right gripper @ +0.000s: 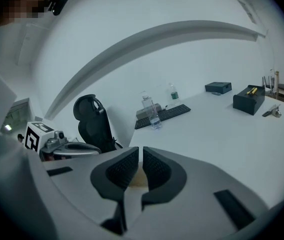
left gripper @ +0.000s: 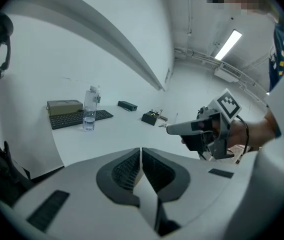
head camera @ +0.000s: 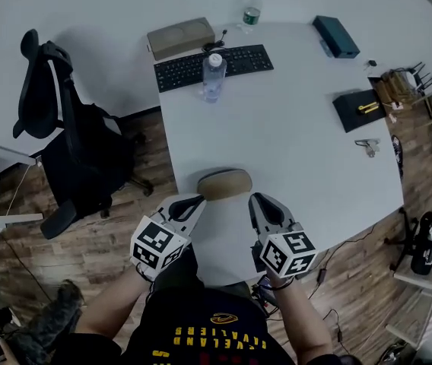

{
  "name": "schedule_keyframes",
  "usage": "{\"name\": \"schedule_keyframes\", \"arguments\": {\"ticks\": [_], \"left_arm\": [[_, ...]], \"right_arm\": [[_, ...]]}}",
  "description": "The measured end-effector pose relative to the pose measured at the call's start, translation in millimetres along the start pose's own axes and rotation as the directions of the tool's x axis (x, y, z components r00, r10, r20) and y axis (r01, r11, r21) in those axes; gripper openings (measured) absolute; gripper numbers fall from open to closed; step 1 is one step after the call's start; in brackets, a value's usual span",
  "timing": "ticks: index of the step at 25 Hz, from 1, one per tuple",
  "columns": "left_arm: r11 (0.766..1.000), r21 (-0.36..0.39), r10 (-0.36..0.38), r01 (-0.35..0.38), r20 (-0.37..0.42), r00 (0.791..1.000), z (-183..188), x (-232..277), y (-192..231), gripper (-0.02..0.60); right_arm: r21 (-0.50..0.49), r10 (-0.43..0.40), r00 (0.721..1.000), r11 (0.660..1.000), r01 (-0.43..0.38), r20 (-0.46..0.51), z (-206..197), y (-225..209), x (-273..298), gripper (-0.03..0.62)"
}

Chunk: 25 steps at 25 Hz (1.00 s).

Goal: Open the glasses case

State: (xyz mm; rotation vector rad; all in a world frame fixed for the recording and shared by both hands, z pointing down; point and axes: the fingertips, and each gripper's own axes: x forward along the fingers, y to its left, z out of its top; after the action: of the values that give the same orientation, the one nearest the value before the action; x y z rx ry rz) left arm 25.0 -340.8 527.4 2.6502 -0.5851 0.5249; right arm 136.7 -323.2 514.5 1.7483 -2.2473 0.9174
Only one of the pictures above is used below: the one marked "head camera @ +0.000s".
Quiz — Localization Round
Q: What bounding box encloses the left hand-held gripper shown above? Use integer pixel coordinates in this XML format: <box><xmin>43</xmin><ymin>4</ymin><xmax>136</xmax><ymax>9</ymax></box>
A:
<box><xmin>129</xmin><ymin>194</ymin><xmax>207</xmax><ymax>283</ymax></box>

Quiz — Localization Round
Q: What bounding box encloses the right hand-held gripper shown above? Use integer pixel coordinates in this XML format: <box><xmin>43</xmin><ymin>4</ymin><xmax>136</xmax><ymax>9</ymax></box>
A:
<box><xmin>247</xmin><ymin>192</ymin><xmax>319</xmax><ymax>280</ymax></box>

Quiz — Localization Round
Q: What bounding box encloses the tan glasses case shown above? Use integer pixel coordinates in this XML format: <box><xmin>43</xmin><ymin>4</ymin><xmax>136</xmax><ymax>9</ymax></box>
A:
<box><xmin>196</xmin><ymin>168</ymin><xmax>253</xmax><ymax>202</ymax></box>

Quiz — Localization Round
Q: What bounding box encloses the person's right forearm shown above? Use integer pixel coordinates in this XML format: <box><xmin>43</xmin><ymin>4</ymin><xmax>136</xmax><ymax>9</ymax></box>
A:
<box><xmin>265</xmin><ymin>272</ymin><xmax>334</xmax><ymax>361</ymax></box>

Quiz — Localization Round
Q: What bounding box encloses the person's left forearm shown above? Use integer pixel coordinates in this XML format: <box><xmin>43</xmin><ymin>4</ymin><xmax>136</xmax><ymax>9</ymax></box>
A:
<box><xmin>74</xmin><ymin>264</ymin><xmax>157</xmax><ymax>337</ymax></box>

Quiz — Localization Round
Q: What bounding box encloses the open cardboard box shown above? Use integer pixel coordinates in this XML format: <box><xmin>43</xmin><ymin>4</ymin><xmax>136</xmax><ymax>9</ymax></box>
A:
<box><xmin>367</xmin><ymin>68</ymin><xmax>432</xmax><ymax>124</ymax></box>

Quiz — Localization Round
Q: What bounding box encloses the person's black printed shirt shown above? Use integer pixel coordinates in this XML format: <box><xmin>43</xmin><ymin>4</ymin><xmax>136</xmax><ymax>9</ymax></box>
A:
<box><xmin>119</xmin><ymin>246</ymin><xmax>300</xmax><ymax>365</ymax></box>

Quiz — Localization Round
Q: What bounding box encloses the small metal tool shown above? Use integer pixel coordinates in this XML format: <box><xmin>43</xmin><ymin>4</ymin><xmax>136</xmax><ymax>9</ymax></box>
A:
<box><xmin>354</xmin><ymin>138</ymin><xmax>382</xmax><ymax>159</ymax></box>

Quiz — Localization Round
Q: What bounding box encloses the flat black box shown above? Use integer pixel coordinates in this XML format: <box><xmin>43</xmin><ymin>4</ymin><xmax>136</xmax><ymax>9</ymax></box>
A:
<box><xmin>332</xmin><ymin>89</ymin><xmax>389</xmax><ymax>134</ymax></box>

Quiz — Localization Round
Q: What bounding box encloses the clear white-capped water bottle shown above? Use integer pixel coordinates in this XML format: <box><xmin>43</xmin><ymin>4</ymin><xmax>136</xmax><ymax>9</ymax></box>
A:
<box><xmin>201</xmin><ymin>52</ymin><xmax>227</xmax><ymax>104</ymax></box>

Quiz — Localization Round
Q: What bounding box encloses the dark patterned shoe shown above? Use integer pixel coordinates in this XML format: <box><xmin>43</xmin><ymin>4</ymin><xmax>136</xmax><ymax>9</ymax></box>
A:
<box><xmin>390</xmin><ymin>134</ymin><xmax>405</xmax><ymax>177</ymax></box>

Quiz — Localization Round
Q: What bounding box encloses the black keyboard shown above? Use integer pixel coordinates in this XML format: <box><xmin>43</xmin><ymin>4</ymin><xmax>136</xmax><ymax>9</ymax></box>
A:
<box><xmin>154</xmin><ymin>44</ymin><xmax>275</xmax><ymax>94</ymax></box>

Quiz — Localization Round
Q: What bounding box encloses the black chair base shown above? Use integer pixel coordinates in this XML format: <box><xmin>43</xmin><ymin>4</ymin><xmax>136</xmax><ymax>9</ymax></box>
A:
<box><xmin>384</xmin><ymin>206</ymin><xmax>432</xmax><ymax>278</ymax></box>

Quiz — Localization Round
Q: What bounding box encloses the white shelf unit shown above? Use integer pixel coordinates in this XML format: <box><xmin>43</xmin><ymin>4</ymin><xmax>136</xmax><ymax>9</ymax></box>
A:
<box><xmin>384</xmin><ymin>255</ymin><xmax>432</xmax><ymax>351</ymax></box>

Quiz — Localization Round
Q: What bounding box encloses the brown cardboard box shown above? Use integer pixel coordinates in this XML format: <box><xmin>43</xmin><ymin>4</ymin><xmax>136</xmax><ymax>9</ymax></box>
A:
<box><xmin>146</xmin><ymin>17</ymin><xmax>217</xmax><ymax>62</ymax></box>

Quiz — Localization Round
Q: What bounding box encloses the dark teal box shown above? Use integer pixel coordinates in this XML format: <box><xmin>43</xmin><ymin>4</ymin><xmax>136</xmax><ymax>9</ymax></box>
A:
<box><xmin>311</xmin><ymin>14</ymin><xmax>361</xmax><ymax>59</ymax></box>

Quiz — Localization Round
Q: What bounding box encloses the black office chair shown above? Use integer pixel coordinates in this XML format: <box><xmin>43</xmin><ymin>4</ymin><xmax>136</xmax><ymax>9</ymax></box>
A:
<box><xmin>11</xmin><ymin>28</ymin><xmax>154</xmax><ymax>241</ymax></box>

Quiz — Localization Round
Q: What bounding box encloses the green-label water bottle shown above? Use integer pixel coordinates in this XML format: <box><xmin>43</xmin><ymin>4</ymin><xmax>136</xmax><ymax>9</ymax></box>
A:
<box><xmin>242</xmin><ymin>0</ymin><xmax>264</xmax><ymax>28</ymax></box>

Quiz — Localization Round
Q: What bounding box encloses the black floor cable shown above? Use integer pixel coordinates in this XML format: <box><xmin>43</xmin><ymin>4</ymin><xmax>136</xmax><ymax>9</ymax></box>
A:
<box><xmin>307</xmin><ymin>222</ymin><xmax>380</xmax><ymax>344</ymax></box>

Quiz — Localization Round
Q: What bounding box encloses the black keyboard cable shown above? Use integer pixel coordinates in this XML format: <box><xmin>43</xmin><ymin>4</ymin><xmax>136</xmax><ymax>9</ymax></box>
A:
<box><xmin>201</xmin><ymin>29</ymin><xmax>229</xmax><ymax>53</ymax></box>

